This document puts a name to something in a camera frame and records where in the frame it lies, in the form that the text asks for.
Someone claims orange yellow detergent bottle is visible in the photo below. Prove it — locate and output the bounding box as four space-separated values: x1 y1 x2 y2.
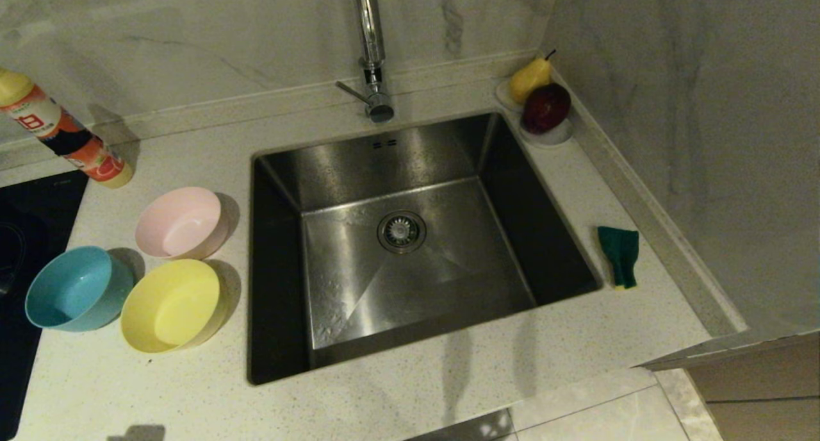
0 67 134 189

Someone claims stainless steel sink basin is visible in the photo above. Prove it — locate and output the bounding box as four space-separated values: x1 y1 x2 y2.
247 111 604 386

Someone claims chrome faucet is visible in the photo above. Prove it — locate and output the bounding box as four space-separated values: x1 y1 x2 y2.
335 0 395 123

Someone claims green and yellow sponge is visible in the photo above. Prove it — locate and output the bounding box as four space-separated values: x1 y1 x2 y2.
598 226 640 290

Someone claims round metal drain strainer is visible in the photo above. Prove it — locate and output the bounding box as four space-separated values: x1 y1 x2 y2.
377 210 427 254

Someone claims small white dish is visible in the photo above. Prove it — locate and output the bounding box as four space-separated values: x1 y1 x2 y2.
495 79 527 113
518 117 575 148

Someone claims dark red apple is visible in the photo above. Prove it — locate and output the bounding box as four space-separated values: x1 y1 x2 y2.
522 83 572 135

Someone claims yellow pear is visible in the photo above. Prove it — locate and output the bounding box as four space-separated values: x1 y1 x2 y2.
509 49 557 104

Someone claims pink plastic bowl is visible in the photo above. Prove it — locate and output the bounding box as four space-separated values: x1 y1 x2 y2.
135 187 230 260

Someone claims yellow plastic bowl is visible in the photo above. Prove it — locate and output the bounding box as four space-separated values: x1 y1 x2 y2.
120 259 229 354

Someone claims blue plastic bowl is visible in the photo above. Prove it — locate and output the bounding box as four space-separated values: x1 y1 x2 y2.
24 246 134 333

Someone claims black glass cooktop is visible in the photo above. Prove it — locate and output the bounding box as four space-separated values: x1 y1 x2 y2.
0 170 89 441

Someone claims light wood cabinet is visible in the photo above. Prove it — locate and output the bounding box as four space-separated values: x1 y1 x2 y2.
685 338 820 441

